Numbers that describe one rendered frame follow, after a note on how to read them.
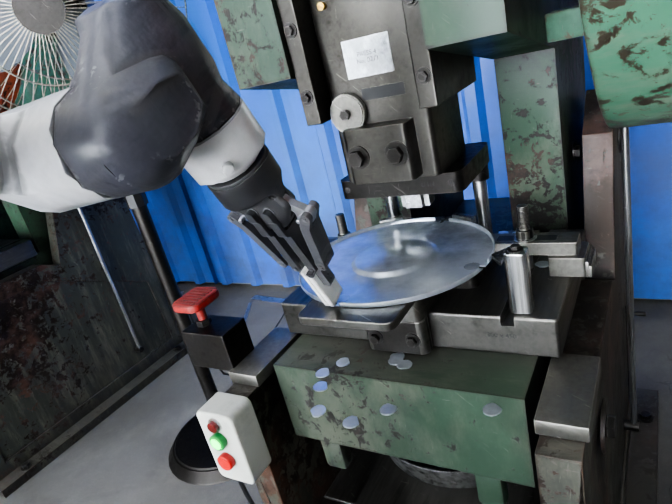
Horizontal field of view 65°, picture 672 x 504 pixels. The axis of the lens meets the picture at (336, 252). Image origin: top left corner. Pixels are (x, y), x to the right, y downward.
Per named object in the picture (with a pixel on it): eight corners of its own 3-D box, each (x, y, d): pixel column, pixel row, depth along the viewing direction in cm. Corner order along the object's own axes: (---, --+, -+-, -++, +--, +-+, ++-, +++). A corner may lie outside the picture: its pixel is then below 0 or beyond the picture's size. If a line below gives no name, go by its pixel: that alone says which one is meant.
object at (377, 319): (411, 412, 67) (390, 320, 62) (318, 397, 74) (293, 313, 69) (467, 310, 86) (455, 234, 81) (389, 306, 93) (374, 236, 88)
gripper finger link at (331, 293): (315, 254, 67) (319, 255, 66) (339, 288, 71) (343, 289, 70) (304, 273, 65) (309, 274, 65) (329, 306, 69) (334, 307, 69)
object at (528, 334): (561, 359, 70) (558, 320, 68) (288, 333, 94) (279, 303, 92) (587, 259, 93) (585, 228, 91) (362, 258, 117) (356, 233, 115)
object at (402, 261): (261, 291, 79) (259, 287, 79) (374, 218, 98) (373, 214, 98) (427, 325, 60) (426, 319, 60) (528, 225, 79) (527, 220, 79)
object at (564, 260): (592, 277, 76) (588, 210, 72) (475, 275, 85) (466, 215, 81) (596, 259, 80) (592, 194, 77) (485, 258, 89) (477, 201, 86)
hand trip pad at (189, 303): (207, 346, 88) (192, 306, 85) (182, 343, 91) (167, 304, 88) (234, 324, 93) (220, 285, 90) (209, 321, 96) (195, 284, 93)
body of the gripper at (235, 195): (188, 188, 56) (237, 245, 62) (243, 186, 51) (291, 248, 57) (225, 141, 60) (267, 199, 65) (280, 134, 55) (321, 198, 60)
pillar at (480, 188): (491, 237, 89) (480, 156, 84) (478, 237, 91) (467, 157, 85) (494, 231, 91) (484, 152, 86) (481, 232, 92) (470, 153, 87)
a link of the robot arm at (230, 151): (207, 147, 47) (241, 191, 50) (275, 64, 53) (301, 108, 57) (128, 156, 55) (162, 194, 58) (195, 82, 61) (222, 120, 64)
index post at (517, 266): (531, 315, 71) (524, 249, 67) (508, 313, 72) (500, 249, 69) (535, 304, 73) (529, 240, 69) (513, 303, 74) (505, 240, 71)
